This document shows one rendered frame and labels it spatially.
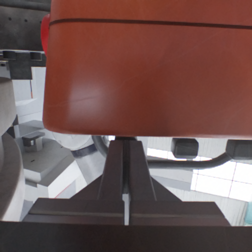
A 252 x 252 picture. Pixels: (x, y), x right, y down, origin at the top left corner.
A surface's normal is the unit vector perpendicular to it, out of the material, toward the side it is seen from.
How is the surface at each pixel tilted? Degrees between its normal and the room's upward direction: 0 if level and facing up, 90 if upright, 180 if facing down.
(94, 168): 93
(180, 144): 100
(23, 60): 90
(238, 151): 90
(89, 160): 93
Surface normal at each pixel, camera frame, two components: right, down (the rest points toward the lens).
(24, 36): 0.39, 0.27
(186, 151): 0.00, 0.28
